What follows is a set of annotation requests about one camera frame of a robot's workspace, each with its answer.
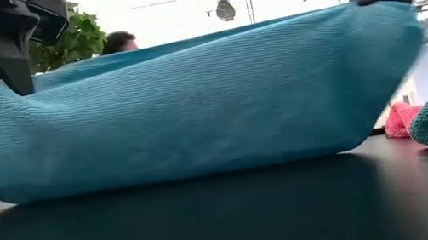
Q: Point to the green potted plant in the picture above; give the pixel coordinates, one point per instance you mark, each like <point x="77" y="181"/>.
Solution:
<point x="72" y="43"/>

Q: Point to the pink microfiber towel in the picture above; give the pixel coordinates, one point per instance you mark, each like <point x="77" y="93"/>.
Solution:
<point x="401" y="118"/>

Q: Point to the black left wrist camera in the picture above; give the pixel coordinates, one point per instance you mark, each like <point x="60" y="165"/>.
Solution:
<point x="49" y="17"/>

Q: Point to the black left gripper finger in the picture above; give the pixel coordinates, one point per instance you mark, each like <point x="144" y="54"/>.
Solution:
<point x="16" y="69"/>

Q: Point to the light blue microfiber towel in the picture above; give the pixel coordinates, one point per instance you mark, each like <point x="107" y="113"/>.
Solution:
<point x="194" y="106"/>

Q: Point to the person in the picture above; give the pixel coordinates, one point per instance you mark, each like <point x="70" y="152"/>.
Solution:
<point x="117" y="42"/>

